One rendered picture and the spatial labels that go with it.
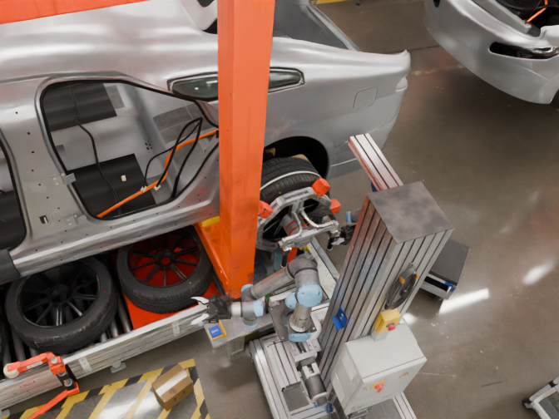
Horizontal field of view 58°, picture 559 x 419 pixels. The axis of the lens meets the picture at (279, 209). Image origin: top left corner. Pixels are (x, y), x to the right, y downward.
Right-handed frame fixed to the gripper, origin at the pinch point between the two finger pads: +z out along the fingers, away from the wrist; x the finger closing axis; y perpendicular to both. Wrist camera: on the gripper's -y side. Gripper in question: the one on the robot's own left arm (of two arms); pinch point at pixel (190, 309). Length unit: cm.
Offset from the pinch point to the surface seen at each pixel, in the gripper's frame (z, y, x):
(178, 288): 12, 65, 65
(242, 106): -26, -94, 32
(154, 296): 28, 66, 60
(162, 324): 23, 79, 47
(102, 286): 61, 64, 69
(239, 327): -27, 74, 38
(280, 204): -54, 2, 76
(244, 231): -29, -7, 45
